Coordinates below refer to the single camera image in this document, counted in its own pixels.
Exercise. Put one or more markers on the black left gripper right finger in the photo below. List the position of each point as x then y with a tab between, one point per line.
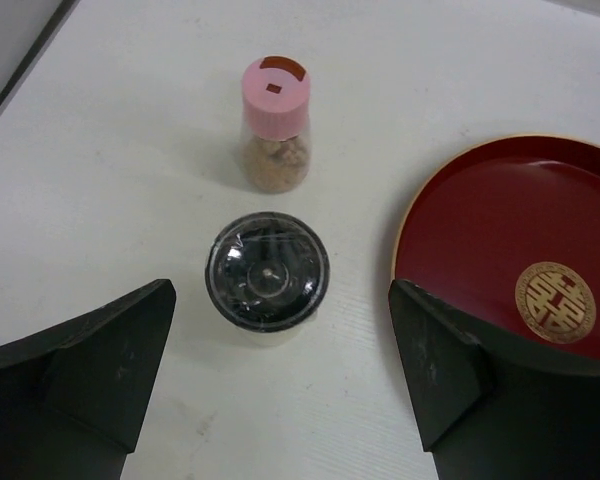
490	404

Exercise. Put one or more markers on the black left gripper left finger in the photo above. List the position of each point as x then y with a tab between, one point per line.
73	397

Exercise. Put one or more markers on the black-top salt grinder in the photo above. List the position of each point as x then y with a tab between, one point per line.
267	274

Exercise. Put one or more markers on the red round tray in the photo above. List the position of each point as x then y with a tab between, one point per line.
509	232

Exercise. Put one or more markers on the pink-lid spice jar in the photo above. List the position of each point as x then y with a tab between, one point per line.
276	146

